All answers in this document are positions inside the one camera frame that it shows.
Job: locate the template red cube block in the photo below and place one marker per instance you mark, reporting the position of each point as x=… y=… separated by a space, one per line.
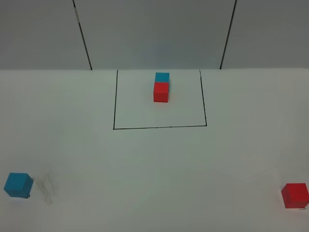
x=160 y=97

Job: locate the template blue cube block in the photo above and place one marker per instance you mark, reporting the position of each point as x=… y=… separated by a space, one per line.
x=162 y=76

